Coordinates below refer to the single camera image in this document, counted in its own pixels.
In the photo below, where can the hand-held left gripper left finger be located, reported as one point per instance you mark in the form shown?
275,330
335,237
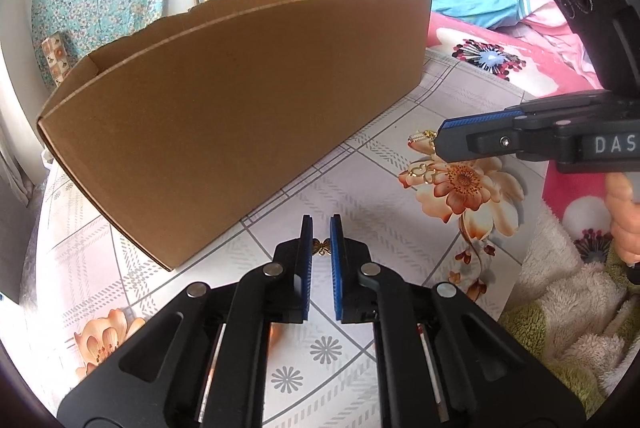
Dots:
306,258

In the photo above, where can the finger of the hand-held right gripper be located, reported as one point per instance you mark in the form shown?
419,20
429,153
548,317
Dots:
475,124
490,145

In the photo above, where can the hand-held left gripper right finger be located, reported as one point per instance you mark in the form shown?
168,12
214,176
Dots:
336,258

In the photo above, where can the gold butterfly hair clip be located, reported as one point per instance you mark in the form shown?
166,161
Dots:
322,248

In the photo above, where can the gold rhinestone hair clip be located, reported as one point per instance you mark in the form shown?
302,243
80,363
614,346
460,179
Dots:
419,140

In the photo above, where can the brown cardboard box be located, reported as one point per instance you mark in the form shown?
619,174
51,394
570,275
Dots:
225,108

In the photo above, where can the person's right forearm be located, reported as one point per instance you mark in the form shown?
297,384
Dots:
560,323

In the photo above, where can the person's right hand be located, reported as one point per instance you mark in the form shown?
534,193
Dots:
625,228

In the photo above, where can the pink floral blanket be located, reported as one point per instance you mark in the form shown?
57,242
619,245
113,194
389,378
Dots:
560,73

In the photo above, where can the white checked floral bedsheet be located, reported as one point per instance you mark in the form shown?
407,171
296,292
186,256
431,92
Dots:
375,208

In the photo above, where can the gold swirl earring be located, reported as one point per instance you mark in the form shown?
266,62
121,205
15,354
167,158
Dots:
422,168

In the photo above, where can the tall patterned box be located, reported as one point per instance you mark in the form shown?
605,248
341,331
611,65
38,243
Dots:
57,58

